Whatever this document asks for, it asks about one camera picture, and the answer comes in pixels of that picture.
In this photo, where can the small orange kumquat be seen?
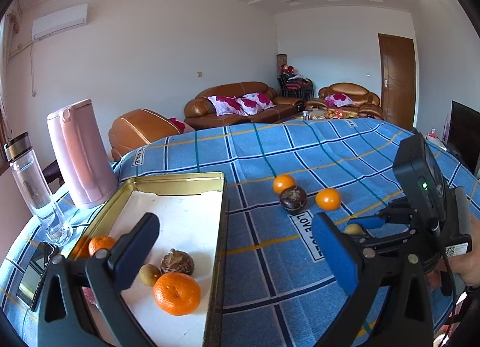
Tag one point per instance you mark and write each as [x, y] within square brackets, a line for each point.
[282, 183]
[328, 199]

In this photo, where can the dark round stool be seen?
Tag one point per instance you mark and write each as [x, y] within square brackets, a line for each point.
[53, 176]

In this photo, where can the floral pillow on armchair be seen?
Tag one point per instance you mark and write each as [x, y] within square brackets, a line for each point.
[339, 100]

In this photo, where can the large orange mandarin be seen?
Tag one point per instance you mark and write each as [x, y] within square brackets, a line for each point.
[177, 294]

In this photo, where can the white floral pillow left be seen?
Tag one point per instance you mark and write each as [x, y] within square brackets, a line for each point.
[225, 105]

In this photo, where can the brown leather armchair far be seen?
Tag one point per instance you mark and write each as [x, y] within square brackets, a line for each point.
[368, 104]

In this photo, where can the brown leather armchair near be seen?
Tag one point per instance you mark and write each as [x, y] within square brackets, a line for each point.
[142, 127]

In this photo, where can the stacked chairs in corner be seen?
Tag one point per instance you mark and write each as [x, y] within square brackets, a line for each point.
[292, 84]

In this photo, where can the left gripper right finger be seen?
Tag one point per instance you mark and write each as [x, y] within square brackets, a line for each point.
[340, 252]

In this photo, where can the gold metal tray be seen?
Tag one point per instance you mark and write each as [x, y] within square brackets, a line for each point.
[192, 212]

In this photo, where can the white wall air conditioner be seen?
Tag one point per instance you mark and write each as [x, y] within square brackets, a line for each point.
[59, 22]

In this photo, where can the pink electric kettle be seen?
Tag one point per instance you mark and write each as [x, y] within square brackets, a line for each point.
[81, 155]

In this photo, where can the clear glass water bottle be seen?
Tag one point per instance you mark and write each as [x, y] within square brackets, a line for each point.
[34, 189]

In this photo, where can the white floral pillow right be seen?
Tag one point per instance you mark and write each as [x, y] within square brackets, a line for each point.
[255, 102]

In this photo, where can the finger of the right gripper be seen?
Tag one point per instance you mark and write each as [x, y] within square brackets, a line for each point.
[368, 222]

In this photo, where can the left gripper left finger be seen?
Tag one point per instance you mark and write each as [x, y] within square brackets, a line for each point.
[131, 250]

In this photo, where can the blue plaid tablecloth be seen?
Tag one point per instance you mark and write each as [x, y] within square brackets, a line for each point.
[278, 290]

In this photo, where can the white floral pillow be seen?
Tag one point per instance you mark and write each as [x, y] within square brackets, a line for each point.
[255, 102]
[225, 105]

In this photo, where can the brown wooden door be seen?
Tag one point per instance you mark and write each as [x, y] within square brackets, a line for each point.
[398, 64]

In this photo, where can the coffee table with snacks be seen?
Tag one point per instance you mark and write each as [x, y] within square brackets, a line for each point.
[321, 114]

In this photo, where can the black smartphone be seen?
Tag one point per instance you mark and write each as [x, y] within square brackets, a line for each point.
[30, 286]

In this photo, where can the black television screen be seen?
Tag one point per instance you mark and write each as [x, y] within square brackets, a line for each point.
[464, 135]

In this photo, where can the beige window curtain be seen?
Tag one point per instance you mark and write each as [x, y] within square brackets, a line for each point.
[14, 16]

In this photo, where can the dark purple mangosteen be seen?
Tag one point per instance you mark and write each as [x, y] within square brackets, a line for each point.
[293, 199]

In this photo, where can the brown leather armchair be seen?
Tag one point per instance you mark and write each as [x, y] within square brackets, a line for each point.
[142, 127]
[368, 104]

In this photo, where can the reddish brown passion fruit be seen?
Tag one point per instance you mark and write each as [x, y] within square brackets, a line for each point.
[177, 261]

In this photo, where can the brown leather three-seat sofa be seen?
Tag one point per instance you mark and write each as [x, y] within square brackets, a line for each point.
[200, 113]

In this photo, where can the yellowish brown longan fruit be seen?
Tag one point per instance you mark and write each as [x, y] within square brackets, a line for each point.
[149, 274]

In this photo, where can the person's right hand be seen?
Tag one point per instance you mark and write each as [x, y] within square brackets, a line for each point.
[467, 266]

